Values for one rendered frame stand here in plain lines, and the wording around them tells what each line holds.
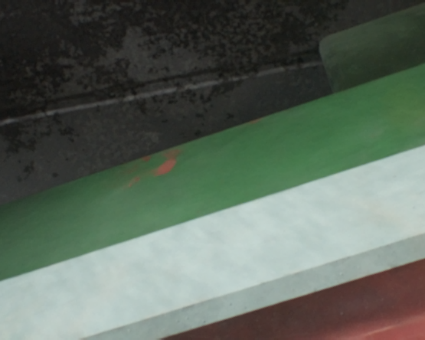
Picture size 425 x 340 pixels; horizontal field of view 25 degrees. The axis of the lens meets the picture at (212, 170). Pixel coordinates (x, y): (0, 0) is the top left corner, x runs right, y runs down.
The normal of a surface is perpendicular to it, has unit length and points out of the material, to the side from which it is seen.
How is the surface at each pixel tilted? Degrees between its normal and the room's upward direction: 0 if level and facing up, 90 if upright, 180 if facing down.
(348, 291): 0
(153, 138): 0
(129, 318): 90
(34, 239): 90
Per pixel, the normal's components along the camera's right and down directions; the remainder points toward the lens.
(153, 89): -0.02, 0.37
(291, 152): -0.34, -0.88
